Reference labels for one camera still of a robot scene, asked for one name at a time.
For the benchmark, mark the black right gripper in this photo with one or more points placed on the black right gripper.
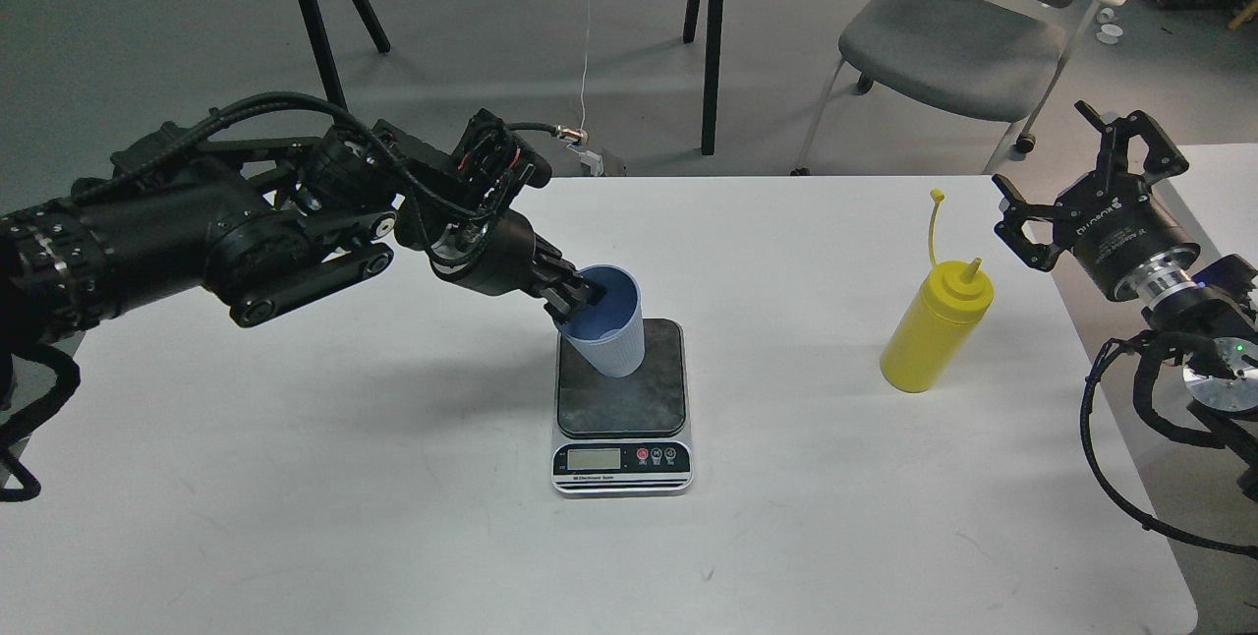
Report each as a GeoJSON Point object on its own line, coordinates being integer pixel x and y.
{"type": "Point", "coordinates": [1125, 232]}

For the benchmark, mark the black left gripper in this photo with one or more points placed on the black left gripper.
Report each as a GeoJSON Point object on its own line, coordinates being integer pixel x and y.
{"type": "Point", "coordinates": [515, 258]}

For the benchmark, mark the blue ribbed paper cup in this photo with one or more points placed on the blue ribbed paper cup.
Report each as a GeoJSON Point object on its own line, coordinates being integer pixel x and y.
{"type": "Point", "coordinates": [610, 334]}

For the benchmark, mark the yellow squeeze bottle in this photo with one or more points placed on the yellow squeeze bottle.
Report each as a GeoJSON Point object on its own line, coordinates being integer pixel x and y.
{"type": "Point", "coordinates": [951, 301]}

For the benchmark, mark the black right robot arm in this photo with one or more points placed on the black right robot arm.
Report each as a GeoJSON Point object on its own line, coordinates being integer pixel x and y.
{"type": "Point", "coordinates": [1195, 379]}

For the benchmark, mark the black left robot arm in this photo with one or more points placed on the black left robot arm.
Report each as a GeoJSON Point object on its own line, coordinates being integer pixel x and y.
{"type": "Point", "coordinates": [270, 203]}

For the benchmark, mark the digital kitchen scale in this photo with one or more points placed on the digital kitchen scale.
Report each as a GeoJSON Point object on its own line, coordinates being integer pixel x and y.
{"type": "Point", "coordinates": [629, 435]}

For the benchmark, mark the white side table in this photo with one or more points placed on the white side table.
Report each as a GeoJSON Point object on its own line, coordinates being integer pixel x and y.
{"type": "Point", "coordinates": [1215, 201]}

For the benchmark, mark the white power adapter on floor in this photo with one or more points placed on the white power adapter on floor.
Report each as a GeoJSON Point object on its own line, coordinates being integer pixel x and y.
{"type": "Point", "coordinates": [600, 164]}

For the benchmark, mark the small white cups on floor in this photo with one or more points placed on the small white cups on floor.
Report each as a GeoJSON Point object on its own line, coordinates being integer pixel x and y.
{"type": "Point", "coordinates": [1108, 31]}

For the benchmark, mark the grey office chair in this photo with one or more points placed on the grey office chair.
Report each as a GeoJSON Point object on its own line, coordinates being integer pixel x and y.
{"type": "Point", "coordinates": [971, 58]}

